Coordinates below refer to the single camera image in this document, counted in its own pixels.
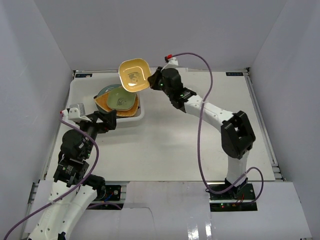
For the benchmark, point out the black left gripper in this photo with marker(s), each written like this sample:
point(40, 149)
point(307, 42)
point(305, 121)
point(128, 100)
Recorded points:
point(99, 120)

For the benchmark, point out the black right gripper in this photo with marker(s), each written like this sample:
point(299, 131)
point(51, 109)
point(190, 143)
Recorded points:
point(154, 79)

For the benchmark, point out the green square panda dish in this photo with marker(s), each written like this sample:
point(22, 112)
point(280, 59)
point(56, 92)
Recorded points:
point(120, 98)

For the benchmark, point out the yellow square panda dish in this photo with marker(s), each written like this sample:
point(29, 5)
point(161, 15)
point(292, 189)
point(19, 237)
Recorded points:
point(134, 75)

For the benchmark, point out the cream square panda dish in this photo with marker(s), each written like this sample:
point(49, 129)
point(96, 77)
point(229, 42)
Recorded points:
point(132, 109)

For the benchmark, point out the teal round plate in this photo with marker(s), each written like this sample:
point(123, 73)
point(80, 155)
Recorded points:
point(104, 90)

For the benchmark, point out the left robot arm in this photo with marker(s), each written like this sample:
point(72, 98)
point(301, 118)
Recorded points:
point(74, 185)

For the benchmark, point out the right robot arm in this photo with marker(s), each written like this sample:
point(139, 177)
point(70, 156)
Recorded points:
point(237, 135)

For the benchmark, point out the white plastic bin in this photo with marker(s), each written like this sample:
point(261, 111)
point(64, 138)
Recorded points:
point(86, 85)

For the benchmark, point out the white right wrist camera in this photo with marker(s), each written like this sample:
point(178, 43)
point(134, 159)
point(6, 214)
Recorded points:
point(171, 62)

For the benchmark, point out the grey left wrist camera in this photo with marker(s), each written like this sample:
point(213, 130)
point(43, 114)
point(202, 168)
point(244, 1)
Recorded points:
point(75, 112)

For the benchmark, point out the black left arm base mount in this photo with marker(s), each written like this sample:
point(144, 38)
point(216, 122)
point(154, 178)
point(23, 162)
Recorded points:
point(108, 198)

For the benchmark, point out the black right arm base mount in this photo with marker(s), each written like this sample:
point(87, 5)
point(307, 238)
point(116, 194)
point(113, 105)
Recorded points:
point(229, 202)

